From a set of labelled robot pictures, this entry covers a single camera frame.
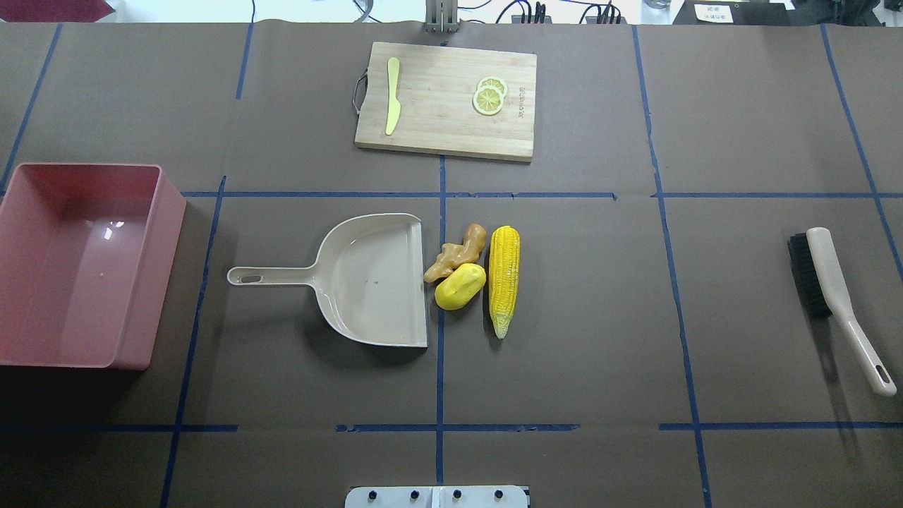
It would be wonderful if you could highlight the tan ginger root toy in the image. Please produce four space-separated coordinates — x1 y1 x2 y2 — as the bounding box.
423 223 487 283

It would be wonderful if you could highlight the yellow plastic knife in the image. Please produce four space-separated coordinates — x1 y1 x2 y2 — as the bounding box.
384 56 402 136

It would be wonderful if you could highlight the pink plastic bin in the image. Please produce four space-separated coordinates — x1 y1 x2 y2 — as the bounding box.
1 163 186 370

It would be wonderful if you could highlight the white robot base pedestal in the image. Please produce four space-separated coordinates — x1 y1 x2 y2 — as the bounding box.
344 485 531 507

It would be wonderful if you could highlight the wooden cutting board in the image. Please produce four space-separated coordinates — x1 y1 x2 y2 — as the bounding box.
354 42 538 163

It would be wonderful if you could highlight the upper lemon slice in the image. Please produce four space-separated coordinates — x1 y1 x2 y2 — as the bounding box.
476 76 509 97

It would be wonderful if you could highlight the yellow potato toy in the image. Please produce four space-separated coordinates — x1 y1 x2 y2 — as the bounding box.
435 263 487 311

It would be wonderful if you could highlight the beige plastic dustpan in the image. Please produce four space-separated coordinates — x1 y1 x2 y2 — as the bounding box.
226 213 428 348

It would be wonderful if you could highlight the aluminium frame post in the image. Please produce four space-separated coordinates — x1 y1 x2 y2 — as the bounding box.
425 0 460 33

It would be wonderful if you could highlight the yellow corn cob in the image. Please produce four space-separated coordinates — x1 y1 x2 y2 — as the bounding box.
488 225 521 340

